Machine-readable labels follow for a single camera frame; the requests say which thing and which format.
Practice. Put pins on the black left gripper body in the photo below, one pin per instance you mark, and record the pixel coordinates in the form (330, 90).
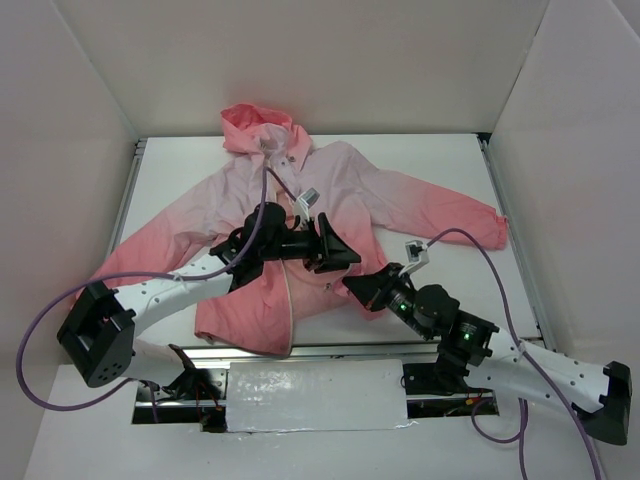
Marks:
(319, 242)

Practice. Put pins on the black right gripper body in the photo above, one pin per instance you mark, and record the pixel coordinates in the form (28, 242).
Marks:
(382, 286)

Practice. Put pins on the pink hooded zip jacket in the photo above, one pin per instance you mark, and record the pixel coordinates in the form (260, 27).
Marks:
(274, 159)

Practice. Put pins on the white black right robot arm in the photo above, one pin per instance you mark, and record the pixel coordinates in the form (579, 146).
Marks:
(474, 354)

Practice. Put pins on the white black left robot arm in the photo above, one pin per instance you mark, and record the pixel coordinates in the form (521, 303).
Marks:
(100, 332)

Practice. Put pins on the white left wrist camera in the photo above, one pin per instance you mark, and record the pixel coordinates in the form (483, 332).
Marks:
(304, 202)

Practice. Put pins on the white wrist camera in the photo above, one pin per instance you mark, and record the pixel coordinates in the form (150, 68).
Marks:
(417, 256)
(304, 202)

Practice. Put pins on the aluminium table edge rail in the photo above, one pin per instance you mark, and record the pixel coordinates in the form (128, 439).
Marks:
(310, 352)

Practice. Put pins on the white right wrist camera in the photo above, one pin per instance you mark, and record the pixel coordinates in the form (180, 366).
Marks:
(417, 256)

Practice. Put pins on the aluminium right side rail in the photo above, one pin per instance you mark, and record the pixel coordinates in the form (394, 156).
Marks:
(546, 335)

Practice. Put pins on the aluminium left side rail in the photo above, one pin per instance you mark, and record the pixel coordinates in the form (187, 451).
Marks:
(127, 195)

